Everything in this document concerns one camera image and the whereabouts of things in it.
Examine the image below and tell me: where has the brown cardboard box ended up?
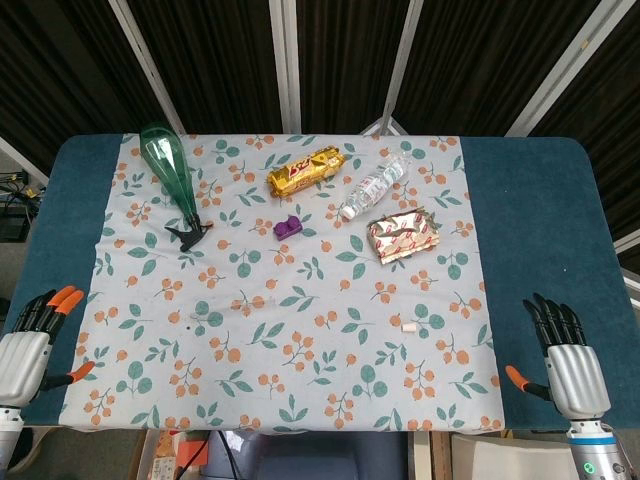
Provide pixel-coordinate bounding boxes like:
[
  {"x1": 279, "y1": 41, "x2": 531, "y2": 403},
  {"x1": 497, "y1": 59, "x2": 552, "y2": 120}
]
[{"x1": 139, "y1": 429, "x2": 214, "y2": 480}]

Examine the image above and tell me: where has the grey-blue robot torso base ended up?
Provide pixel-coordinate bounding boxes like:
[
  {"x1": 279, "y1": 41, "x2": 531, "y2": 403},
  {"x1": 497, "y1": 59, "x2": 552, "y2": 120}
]
[{"x1": 202, "y1": 429, "x2": 411, "y2": 480}]

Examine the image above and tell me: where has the clear glass test tube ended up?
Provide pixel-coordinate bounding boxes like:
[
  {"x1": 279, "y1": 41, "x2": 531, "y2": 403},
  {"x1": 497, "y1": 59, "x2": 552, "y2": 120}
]
[{"x1": 191, "y1": 297, "x2": 281, "y2": 321}]

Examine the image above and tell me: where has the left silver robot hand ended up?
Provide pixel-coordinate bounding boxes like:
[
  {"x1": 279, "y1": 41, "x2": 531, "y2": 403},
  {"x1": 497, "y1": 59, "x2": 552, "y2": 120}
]
[{"x1": 0, "y1": 285, "x2": 96, "y2": 407}]

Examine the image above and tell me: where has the blue felt table cover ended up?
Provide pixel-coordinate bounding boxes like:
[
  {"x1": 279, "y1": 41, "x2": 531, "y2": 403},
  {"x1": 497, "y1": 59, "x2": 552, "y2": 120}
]
[{"x1": 0, "y1": 133, "x2": 632, "y2": 431}]

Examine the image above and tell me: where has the purple toy brick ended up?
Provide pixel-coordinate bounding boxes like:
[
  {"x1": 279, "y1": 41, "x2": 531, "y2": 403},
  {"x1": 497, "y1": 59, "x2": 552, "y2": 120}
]
[{"x1": 272, "y1": 215, "x2": 303, "y2": 242}]

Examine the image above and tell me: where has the clear plastic water bottle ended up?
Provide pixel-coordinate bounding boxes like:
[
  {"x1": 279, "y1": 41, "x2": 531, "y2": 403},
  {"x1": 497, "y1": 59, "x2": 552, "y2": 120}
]
[{"x1": 341, "y1": 149, "x2": 413, "y2": 220}]

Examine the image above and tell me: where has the white screen frame post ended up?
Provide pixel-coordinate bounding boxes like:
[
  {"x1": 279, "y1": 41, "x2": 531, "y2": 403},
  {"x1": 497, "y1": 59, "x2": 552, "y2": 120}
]
[
  {"x1": 504, "y1": 0, "x2": 622, "y2": 137},
  {"x1": 268, "y1": 0, "x2": 304, "y2": 135},
  {"x1": 359, "y1": 0, "x2": 427, "y2": 137},
  {"x1": 107, "y1": 0, "x2": 187, "y2": 136}
]

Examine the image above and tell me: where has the crumpled gold red packet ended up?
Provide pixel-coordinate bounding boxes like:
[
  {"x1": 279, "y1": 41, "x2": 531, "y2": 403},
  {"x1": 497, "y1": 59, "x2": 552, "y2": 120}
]
[{"x1": 367, "y1": 208, "x2": 442, "y2": 265}]

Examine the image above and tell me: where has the green spray bottle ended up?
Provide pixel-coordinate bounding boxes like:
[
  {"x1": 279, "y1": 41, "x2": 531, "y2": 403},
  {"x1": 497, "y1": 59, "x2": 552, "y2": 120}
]
[{"x1": 139, "y1": 123, "x2": 215, "y2": 253}]

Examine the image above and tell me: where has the gold biscuit packet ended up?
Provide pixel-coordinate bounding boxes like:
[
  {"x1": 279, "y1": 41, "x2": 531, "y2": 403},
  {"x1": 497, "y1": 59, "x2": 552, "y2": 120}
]
[{"x1": 265, "y1": 144, "x2": 347, "y2": 200}]

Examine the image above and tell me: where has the black equipment with cables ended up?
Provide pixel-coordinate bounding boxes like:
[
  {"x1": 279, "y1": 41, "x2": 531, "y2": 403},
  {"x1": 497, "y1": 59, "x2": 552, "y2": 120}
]
[{"x1": 0, "y1": 169, "x2": 42, "y2": 244}]

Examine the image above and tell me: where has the white frame rail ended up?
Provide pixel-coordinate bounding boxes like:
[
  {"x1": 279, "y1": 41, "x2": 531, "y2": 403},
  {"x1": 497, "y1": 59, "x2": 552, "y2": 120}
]
[
  {"x1": 613, "y1": 233, "x2": 640, "y2": 282},
  {"x1": 0, "y1": 134, "x2": 52, "y2": 184}
]

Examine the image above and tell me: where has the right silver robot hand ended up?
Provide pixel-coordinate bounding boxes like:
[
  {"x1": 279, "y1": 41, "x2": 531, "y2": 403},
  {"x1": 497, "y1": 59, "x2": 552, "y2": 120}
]
[{"x1": 504, "y1": 292, "x2": 612, "y2": 420}]

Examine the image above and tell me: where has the floral white tablecloth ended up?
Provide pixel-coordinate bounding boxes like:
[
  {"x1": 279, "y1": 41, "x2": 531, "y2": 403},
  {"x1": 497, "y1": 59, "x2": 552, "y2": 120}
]
[{"x1": 58, "y1": 132, "x2": 505, "y2": 434}]

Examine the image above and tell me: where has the white flat box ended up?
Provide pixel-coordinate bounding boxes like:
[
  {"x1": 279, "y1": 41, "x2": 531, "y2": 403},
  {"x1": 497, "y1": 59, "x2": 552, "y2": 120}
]
[{"x1": 449, "y1": 432, "x2": 574, "y2": 480}]

